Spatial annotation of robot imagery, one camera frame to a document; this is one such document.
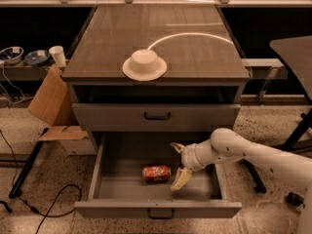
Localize black drawer handle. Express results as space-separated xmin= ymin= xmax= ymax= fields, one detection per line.
xmin=143 ymin=112 xmax=172 ymax=121
xmin=147 ymin=209 xmax=175 ymax=219

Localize black floor cable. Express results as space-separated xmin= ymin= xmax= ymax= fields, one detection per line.
xmin=0 ymin=129 xmax=83 ymax=234

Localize grey side table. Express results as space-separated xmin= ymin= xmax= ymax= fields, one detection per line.
xmin=270 ymin=36 xmax=312 ymax=101

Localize white upside-down bowl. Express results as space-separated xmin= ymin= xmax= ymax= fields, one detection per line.
xmin=122 ymin=49 xmax=167 ymax=81

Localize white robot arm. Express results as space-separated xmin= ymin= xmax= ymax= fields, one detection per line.
xmin=171 ymin=128 xmax=312 ymax=234

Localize grey drawer cabinet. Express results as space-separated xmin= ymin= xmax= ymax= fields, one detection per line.
xmin=61 ymin=3 xmax=252 ymax=154

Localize blue bowl right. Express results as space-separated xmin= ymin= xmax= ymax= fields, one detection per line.
xmin=24 ymin=50 xmax=51 ymax=66

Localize red coke can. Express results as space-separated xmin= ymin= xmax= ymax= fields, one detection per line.
xmin=142 ymin=165 xmax=171 ymax=182

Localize black left stand leg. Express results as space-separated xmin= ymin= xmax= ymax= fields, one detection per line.
xmin=9 ymin=140 xmax=44 ymax=199

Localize blue bowl left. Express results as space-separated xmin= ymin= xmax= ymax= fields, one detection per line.
xmin=0 ymin=47 xmax=23 ymax=65

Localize open middle drawer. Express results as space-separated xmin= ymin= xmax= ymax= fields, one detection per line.
xmin=75 ymin=132 xmax=242 ymax=218

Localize black top drawer handle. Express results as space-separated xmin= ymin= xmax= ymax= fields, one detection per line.
xmin=143 ymin=112 xmax=172 ymax=121

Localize brown cardboard box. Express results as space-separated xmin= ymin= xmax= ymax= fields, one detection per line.
xmin=27 ymin=65 xmax=97 ymax=155

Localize black right stand leg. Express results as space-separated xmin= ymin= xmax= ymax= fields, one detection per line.
xmin=244 ymin=160 xmax=266 ymax=194

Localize blue bowl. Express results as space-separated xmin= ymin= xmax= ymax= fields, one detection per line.
xmin=24 ymin=50 xmax=51 ymax=66
xmin=0 ymin=47 xmax=23 ymax=65

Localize white paper cup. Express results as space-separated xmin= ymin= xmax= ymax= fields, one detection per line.
xmin=49 ymin=46 xmax=66 ymax=67

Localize closed top drawer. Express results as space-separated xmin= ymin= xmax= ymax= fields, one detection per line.
xmin=72 ymin=103 xmax=241 ymax=132

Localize black stand leg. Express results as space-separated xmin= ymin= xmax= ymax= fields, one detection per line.
xmin=244 ymin=160 xmax=266 ymax=194
xmin=9 ymin=140 xmax=44 ymax=199

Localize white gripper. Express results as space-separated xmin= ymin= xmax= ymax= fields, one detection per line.
xmin=170 ymin=142 xmax=199 ymax=191

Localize black middle drawer handle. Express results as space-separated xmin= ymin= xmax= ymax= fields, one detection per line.
xmin=147 ymin=209 xmax=175 ymax=219

